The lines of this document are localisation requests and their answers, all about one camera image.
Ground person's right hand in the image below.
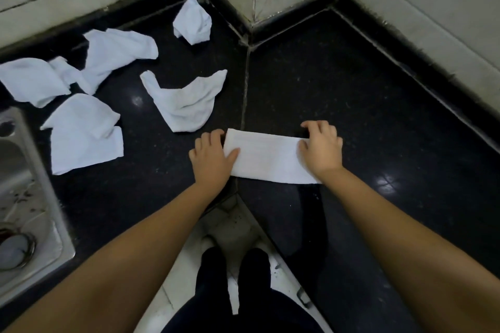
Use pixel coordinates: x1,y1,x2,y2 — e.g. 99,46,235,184
298,120,344,180

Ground person's left hand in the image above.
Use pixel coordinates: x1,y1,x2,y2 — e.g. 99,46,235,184
189,129,240,190

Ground white towel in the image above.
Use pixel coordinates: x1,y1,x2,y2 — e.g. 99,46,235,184
223,128,323,185
76,28,159,95
0,56,84,108
40,93,124,176
140,69,228,133
173,0,213,46

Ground person's right forearm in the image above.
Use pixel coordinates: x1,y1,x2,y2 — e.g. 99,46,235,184
318,167,500,333

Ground person's left forearm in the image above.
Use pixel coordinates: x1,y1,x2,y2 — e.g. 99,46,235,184
0,182,236,333

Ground crumpled white towel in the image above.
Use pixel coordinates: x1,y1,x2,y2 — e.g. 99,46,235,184
140,69,228,133
40,93,124,176
76,28,159,95
173,0,213,46
0,56,84,108

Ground black trousers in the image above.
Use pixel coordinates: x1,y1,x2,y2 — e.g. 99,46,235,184
161,247,325,333

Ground stainless steel sink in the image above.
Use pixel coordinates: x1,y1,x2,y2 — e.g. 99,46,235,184
0,106,76,307

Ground metal sink drain strainer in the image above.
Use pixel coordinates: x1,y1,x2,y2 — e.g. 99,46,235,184
0,223,38,272

